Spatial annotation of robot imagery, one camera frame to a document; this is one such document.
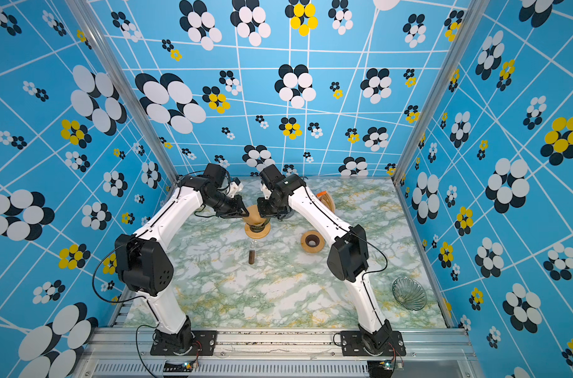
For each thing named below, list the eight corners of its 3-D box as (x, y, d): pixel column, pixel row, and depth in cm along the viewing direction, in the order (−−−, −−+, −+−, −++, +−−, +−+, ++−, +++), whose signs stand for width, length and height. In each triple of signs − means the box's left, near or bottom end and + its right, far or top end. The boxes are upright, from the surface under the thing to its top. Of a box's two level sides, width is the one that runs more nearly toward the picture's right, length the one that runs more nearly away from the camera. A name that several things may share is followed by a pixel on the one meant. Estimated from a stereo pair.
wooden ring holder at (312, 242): (301, 253, 96) (301, 250, 94) (300, 233, 102) (300, 230, 100) (324, 253, 96) (325, 249, 94) (323, 233, 102) (323, 230, 100)
